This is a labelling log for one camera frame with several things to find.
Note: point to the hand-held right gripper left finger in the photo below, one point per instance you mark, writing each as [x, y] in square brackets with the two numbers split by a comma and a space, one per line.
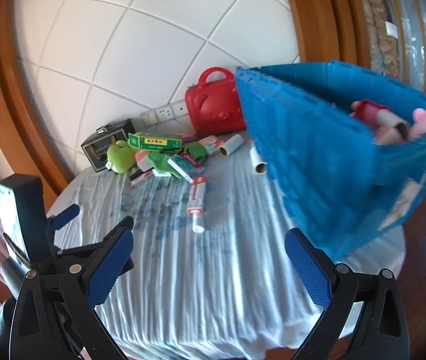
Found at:
[109, 270]

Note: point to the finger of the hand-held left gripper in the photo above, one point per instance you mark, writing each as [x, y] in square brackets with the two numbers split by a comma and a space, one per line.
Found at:
[117, 227]
[66, 215]

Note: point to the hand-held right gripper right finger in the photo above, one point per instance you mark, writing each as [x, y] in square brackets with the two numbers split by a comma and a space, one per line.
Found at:
[306, 266]

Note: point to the green plush frog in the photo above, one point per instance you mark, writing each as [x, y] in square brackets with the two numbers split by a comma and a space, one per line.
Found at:
[121, 157]

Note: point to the blue plastic basket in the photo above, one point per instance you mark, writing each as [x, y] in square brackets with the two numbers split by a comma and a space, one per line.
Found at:
[310, 150]

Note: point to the dark red flat box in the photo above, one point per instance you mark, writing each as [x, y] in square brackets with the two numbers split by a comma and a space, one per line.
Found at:
[141, 178]

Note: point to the black gift box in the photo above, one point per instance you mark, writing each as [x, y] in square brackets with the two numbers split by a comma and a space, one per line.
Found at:
[96, 152]

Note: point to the pink and white box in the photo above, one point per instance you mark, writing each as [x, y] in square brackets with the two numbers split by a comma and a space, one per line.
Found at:
[145, 159]

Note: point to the green cloth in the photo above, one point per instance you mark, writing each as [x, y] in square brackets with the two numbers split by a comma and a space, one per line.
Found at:
[164, 161]

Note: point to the white tube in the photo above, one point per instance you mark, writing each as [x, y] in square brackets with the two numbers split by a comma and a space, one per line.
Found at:
[198, 222]

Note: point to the green box with yellow label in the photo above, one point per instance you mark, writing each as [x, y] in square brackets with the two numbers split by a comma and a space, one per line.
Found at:
[156, 141]

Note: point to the red small box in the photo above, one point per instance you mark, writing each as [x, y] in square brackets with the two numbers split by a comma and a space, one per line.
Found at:
[192, 158]

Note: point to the white lint roller refill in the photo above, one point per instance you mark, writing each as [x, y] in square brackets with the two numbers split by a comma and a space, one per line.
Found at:
[257, 161]
[231, 145]

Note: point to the pink and teal packet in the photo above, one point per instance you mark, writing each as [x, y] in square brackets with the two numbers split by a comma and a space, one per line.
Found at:
[209, 145]

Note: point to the red plastic carry case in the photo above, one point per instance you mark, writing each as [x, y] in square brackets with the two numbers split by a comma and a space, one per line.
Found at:
[213, 108]

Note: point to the cardboard roll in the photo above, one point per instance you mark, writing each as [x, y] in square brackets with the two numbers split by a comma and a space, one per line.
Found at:
[394, 130]

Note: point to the patterned rolled bedding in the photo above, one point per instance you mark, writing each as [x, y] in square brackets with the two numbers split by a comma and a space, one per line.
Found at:
[381, 33]

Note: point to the wooden wall trim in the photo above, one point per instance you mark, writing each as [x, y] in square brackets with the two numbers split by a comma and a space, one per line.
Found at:
[325, 11]
[21, 101]

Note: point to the white double wall switch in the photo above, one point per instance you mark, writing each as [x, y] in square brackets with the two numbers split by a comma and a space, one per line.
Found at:
[149, 118]

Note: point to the white wall socket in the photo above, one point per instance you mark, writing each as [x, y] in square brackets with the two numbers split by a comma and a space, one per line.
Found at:
[165, 113]

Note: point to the white small wall plate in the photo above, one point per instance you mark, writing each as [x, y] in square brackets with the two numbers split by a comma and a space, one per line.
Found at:
[180, 108]

